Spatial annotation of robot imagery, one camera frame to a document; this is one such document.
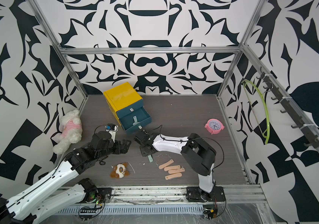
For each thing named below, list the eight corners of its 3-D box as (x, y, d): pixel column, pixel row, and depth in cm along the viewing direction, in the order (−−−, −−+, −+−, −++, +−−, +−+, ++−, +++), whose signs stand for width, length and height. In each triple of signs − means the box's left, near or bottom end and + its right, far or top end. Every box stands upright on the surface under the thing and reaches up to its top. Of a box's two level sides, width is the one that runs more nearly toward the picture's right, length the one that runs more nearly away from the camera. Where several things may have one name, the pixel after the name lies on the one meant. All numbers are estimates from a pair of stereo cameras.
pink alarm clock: (209, 135, 98) (210, 133, 96) (202, 122, 105) (203, 120, 103) (224, 131, 100) (226, 129, 98) (216, 118, 107) (217, 116, 105)
